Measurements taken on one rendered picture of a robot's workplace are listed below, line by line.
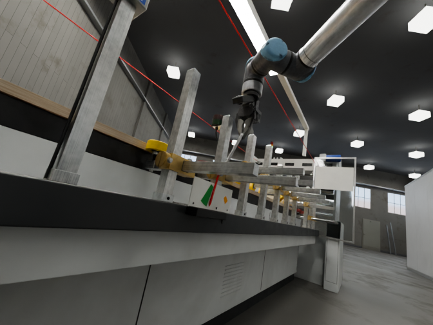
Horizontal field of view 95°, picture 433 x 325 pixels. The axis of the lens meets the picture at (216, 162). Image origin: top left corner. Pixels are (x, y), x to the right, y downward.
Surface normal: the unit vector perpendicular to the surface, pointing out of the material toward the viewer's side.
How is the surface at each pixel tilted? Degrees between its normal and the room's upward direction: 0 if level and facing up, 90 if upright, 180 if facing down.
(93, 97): 90
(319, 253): 90
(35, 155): 90
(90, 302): 90
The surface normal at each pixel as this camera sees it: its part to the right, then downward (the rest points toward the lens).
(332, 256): -0.56, -0.29
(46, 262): 0.81, 0.02
